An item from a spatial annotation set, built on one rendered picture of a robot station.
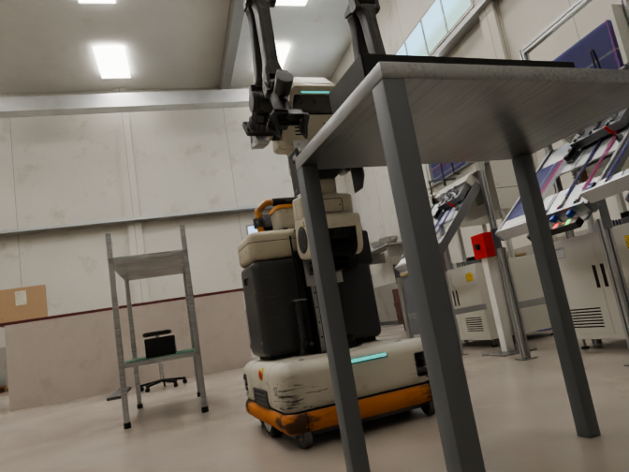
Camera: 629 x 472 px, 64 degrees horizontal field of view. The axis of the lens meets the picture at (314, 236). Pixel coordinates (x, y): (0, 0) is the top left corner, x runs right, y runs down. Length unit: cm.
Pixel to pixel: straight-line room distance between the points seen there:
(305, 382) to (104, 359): 452
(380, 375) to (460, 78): 120
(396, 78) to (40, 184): 1216
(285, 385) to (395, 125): 114
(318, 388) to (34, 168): 1161
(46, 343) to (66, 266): 618
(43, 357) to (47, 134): 778
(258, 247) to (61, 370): 436
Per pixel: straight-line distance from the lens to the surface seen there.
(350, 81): 109
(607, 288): 300
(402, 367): 191
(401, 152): 80
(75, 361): 616
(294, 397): 175
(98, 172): 1267
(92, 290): 1212
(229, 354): 607
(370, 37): 204
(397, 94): 84
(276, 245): 211
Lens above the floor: 42
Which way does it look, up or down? 9 degrees up
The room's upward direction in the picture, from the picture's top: 10 degrees counter-clockwise
